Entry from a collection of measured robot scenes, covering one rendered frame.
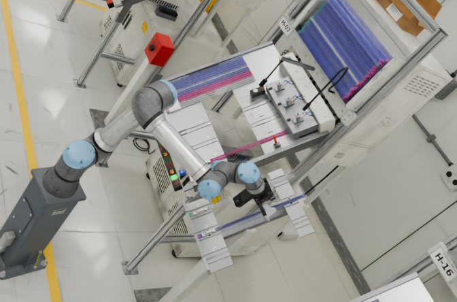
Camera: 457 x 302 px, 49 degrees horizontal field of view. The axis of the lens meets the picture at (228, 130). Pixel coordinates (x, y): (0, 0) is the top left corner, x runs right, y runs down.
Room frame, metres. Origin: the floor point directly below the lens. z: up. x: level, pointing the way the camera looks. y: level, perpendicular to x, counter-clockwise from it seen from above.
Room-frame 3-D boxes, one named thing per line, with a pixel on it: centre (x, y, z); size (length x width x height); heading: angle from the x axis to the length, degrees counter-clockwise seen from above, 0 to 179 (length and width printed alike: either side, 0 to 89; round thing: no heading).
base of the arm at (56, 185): (1.53, 0.40, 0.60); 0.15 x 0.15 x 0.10
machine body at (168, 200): (2.61, -0.20, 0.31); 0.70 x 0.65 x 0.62; 49
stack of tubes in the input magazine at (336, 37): (2.48, -0.16, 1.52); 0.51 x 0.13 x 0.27; 49
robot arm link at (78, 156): (1.53, 0.39, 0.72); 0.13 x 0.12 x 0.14; 176
